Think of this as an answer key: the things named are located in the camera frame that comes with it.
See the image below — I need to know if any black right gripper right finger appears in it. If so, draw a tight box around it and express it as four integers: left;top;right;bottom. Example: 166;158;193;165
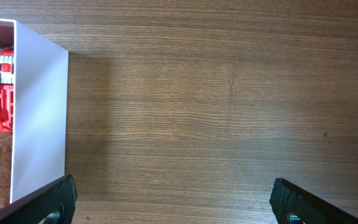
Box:
269;178;358;224

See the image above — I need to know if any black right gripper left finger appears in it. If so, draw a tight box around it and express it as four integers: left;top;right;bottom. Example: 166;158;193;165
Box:
0;175;77;224

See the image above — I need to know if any pink lined white box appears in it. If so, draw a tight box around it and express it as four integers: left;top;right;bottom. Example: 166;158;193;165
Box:
0;19;68;204

